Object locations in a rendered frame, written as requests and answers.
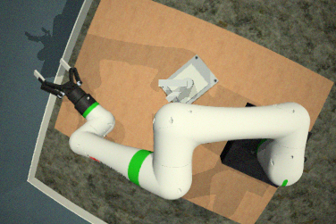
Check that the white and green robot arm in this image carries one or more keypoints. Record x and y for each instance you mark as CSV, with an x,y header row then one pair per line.
x,y
179,128

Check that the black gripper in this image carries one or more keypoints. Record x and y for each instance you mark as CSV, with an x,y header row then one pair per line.
x,y
75,95

